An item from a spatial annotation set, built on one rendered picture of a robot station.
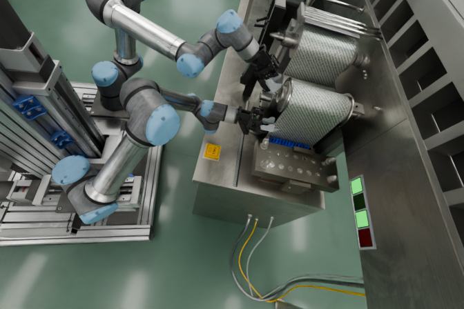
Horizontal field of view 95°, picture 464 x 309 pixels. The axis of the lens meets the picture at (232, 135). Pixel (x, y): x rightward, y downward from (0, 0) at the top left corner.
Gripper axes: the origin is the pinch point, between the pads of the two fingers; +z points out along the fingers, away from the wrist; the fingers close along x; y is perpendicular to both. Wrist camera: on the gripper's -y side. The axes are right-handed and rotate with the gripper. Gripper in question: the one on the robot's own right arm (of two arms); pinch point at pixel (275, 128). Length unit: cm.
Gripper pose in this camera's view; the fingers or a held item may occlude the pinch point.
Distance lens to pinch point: 100.7
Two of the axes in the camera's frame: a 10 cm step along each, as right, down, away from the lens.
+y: 2.0, -5.0, -8.4
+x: 1.5, -8.3, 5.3
